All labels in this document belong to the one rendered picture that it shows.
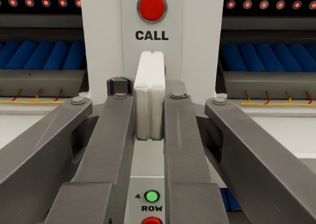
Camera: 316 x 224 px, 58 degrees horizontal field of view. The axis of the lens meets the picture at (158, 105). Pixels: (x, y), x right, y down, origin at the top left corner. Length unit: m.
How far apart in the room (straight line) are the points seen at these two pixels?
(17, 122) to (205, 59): 0.18
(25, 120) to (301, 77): 0.27
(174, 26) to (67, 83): 0.14
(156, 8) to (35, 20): 0.24
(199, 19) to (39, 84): 0.18
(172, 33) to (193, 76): 0.04
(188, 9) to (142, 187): 0.15
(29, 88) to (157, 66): 0.18
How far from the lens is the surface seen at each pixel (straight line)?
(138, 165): 0.25
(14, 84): 0.32
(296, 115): 0.31
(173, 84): 0.16
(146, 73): 0.15
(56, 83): 0.30
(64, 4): 0.39
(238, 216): 0.41
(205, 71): 0.21
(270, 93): 0.31
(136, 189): 0.26
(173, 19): 0.20
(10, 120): 0.30
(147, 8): 0.19
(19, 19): 0.42
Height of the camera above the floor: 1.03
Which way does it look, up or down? 25 degrees down
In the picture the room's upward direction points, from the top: 1 degrees clockwise
